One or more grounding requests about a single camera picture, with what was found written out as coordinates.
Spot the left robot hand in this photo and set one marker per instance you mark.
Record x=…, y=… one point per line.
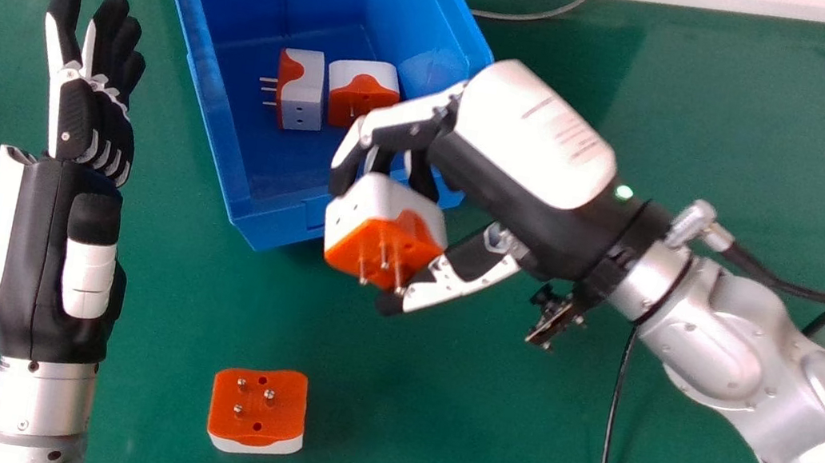
x=47, y=245

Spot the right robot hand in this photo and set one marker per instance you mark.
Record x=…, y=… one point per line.
x=534, y=168

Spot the white-and-orange plug adapter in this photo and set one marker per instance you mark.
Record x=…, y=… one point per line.
x=258, y=412
x=361, y=91
x=301, y=89
x=380, y=231

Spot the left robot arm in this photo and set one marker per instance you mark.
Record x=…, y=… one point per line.
x=36, y=413

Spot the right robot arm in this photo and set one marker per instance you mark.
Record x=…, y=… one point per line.
x=756, y=369

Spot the blue plastic bin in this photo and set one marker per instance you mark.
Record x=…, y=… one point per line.
x=306, y=71

